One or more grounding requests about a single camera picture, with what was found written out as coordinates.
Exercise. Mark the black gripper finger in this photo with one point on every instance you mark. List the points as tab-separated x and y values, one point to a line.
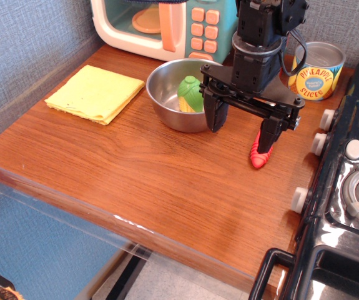
270	130
216	110

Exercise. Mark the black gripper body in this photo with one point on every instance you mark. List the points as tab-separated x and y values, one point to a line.
253	84

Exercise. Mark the yellow rag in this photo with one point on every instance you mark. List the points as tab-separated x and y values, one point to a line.
95	94

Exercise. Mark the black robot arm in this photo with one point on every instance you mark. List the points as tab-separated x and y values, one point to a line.
266	25

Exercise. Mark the toy corn cob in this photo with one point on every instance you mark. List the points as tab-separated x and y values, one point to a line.
189	95

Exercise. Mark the stainless steel bowl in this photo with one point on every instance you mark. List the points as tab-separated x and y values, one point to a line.
162	86

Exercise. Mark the white stove knob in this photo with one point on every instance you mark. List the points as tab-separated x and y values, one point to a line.
326	119
298	200
318	143

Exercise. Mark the pineapple slices can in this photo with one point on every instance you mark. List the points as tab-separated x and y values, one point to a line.
318	78

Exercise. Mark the toy microwave oven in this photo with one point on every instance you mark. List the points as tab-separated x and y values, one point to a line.
168	30

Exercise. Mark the orange toy plate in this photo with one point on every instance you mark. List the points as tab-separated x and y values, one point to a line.
147	21

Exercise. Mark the black toy stove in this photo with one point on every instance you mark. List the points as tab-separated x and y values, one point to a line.
325	264

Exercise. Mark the spoon with red handle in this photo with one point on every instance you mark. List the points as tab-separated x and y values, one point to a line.
257	159

